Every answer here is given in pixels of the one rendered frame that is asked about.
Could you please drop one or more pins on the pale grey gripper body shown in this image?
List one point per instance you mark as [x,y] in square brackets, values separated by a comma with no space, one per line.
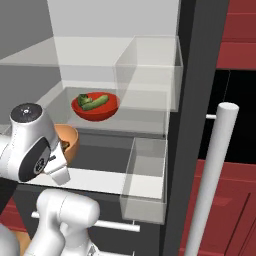
[60,171]

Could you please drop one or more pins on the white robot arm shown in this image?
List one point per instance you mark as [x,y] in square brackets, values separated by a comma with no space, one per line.
[70,213]

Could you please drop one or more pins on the brown chicken drumsticks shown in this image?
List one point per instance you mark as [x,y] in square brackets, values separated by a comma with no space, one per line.
[65,145]

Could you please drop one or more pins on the orange bowl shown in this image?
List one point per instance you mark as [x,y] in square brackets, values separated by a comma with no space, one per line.
[71,140]

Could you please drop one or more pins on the white fridge shelf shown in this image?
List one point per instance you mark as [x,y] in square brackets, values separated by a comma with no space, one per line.
[100,181]

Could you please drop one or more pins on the red bowl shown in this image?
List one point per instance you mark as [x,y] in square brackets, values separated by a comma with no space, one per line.
[96,115]

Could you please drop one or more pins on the green broccoli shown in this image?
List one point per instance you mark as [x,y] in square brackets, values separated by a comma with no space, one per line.
[84,99]

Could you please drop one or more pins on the green cucumber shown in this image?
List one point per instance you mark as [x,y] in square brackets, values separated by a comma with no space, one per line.
[96,102]

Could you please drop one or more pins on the clear glass fridge shelf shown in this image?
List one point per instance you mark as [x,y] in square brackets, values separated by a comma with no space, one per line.
[140,120]

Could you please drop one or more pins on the dark fridge drawer front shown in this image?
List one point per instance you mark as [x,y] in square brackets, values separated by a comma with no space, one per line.
[133,240]

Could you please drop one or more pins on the grey opaque fridge shelf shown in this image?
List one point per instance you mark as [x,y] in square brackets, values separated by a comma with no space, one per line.
[83,53]

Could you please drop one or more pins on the dark grey fridge door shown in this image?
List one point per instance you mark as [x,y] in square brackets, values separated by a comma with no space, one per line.
[196,66]

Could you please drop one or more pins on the small clear door bin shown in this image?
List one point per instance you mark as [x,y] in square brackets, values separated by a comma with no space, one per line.
[146,200]

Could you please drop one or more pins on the large clear door bin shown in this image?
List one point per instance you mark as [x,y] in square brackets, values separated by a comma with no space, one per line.
[150,83]

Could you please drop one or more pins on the red kitchen cupboards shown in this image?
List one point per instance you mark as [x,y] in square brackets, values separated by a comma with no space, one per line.
[233,206]

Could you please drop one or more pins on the black oven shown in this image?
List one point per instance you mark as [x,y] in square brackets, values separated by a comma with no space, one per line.
[238,116]

